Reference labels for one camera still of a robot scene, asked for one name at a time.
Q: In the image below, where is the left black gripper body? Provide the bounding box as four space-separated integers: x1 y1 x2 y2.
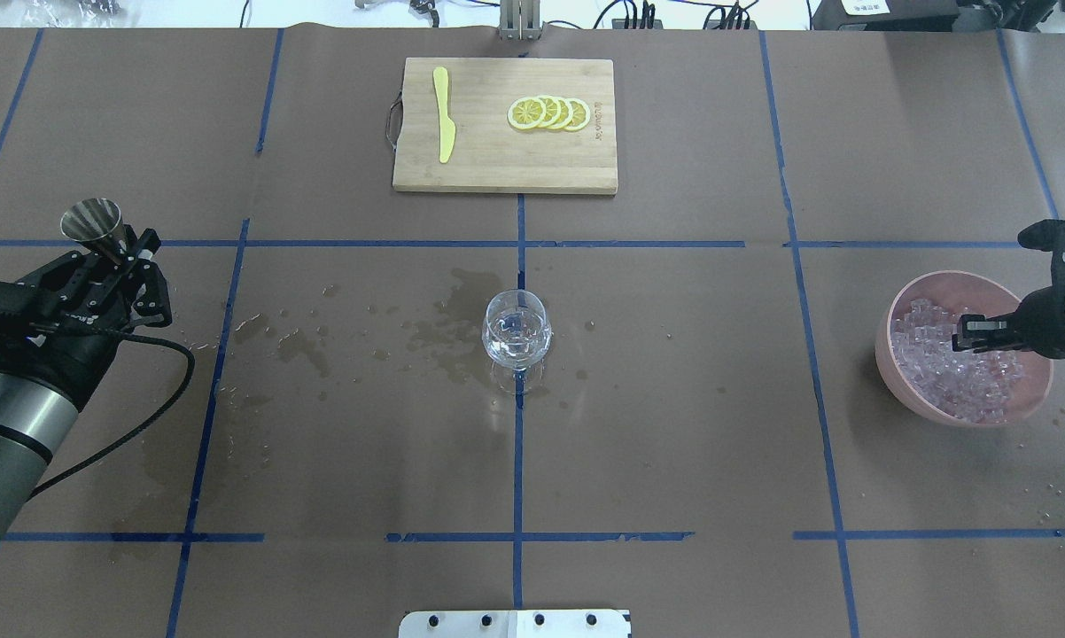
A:
0 251 134 391

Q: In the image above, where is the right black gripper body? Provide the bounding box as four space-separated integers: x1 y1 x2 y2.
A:
1011 287 1065 360

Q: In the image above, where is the steel double jigger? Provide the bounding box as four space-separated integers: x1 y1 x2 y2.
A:
59 198 136 265

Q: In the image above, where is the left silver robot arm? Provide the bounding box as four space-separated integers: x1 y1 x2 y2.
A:
0 226 173 545

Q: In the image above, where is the clear ice cube pile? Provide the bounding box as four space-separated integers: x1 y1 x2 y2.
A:
890 298 1027 424

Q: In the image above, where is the clear wine glass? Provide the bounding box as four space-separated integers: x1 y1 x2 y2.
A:
480 288 554 396

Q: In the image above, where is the pink ribbed bowl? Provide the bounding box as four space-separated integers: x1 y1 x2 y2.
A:
874 269 1053 428

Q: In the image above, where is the yellow plastic knife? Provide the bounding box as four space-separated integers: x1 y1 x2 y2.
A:
432 66 458 163

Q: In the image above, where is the black box device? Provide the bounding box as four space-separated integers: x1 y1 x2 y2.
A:
812 1 960 32

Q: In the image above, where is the bamboo cutting board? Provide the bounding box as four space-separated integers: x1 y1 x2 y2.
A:
393 58 620 197

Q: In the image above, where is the lemon slice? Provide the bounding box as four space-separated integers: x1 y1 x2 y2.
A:
507 97 548 130
548 97 574 130
564 97 592 132
536 96 564 128

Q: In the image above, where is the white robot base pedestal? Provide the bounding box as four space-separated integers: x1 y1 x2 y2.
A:
398 609 633 637

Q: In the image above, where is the aluminium frame post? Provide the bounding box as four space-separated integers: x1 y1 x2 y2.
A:
497 0 544 40

